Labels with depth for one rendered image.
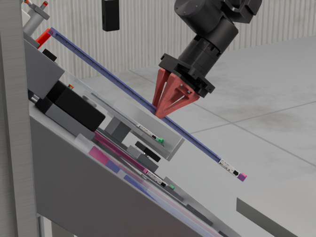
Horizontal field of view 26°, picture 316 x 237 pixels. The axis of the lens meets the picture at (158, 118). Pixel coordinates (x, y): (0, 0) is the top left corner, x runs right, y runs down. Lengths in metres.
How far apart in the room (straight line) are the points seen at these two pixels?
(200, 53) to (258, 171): 2.06
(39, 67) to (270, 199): 0.94
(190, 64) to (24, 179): 0.70
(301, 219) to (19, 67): 1.22
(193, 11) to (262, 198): 0.70
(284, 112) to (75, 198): 3.37
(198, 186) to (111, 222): 2.44
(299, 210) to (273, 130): 2.02
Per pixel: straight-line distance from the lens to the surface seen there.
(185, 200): 1.41
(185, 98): 1.18
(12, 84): 0.48
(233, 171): 1.32
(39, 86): 0.89
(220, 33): 1.18
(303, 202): 1.70
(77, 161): 0.56
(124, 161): 1.28
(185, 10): 1.13
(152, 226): 0.63
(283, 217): 1.62
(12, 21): 0.47
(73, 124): 0.90
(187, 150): 3.38
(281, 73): 4.59
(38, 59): 0.88
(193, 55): 1.17
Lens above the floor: 1.40
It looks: 22 degrees down
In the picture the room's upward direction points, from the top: straight up
